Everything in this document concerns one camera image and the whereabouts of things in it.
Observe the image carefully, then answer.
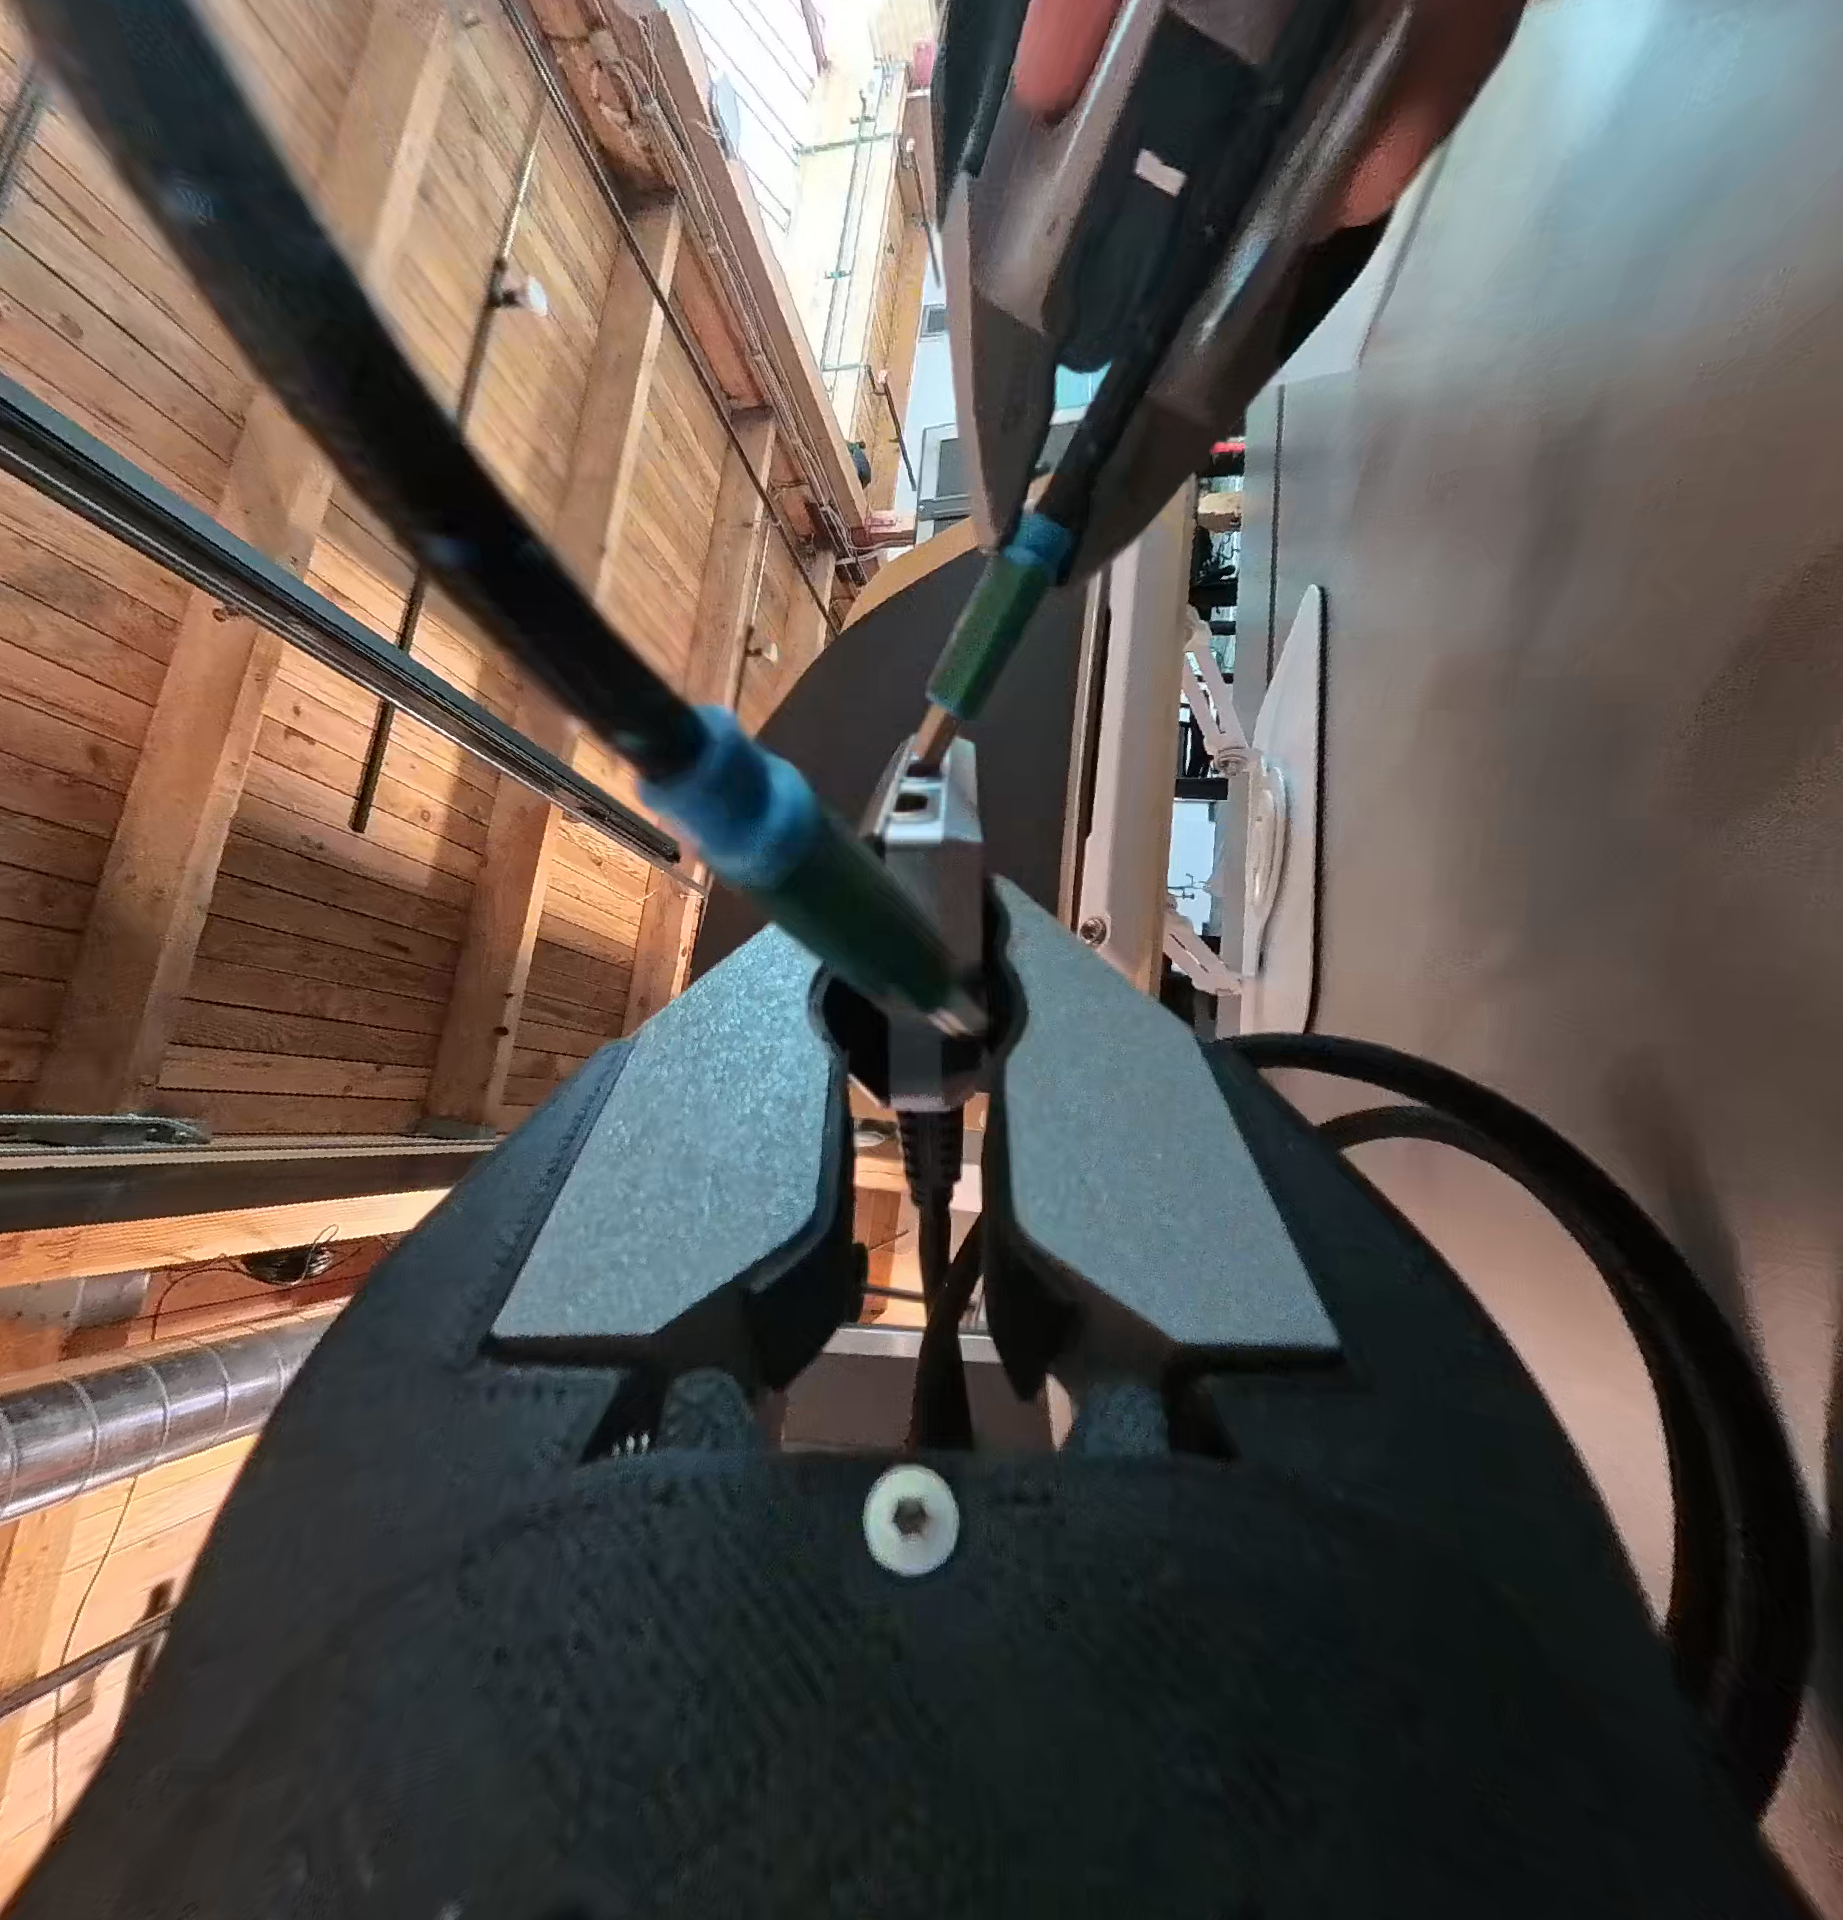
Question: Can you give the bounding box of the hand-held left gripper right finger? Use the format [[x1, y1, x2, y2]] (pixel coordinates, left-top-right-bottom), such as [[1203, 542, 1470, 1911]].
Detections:
[[977, 875, 1344, 1403]]

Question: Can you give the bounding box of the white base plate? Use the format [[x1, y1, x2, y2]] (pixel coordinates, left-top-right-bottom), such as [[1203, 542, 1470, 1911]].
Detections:
[[1217, 583, 1331, 1044]]

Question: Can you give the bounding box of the black switch pigtail cable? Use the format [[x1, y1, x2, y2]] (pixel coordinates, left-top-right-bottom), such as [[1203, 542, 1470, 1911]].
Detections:
[[898, 1033, 1814, 1816]]

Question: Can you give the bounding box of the silver ventilation duct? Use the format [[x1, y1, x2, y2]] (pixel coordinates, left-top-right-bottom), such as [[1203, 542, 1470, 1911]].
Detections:
[[0, 1317, 314, 1539]]

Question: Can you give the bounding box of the person's right hand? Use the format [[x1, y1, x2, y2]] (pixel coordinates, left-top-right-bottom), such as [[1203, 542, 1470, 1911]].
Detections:
[[1015, 0, 1494, 232]]

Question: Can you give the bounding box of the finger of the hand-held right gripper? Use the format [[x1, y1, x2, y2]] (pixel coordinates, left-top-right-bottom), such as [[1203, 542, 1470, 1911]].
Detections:
[[943, 0, 1208, 550], [1052, 0, 1403, 581]]

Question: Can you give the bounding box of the black ceiling rail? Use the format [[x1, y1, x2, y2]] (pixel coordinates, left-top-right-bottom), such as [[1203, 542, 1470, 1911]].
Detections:
[[0, 351, 681, 864]]

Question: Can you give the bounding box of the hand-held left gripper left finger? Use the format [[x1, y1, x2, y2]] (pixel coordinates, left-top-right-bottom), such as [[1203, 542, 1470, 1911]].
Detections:
[[487, 923, 871, 1397]]

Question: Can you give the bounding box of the black board wooden rim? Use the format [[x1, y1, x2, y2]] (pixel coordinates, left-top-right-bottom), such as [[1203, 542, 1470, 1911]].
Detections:
[[693, 517, 1110, 1052]]

